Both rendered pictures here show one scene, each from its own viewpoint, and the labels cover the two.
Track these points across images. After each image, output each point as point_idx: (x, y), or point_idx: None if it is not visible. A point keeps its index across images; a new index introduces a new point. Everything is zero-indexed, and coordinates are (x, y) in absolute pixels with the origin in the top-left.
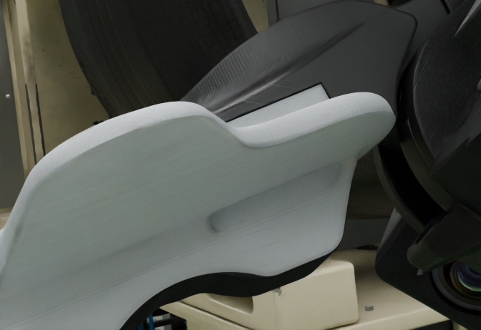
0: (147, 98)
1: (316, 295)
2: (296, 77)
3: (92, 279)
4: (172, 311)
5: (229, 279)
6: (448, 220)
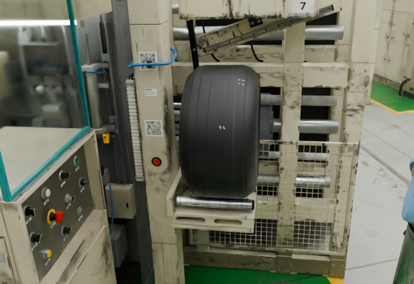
0: (232, 188)
1: (254, 216)
2: None
3: None
4: (191, 228)
5: None
6: None
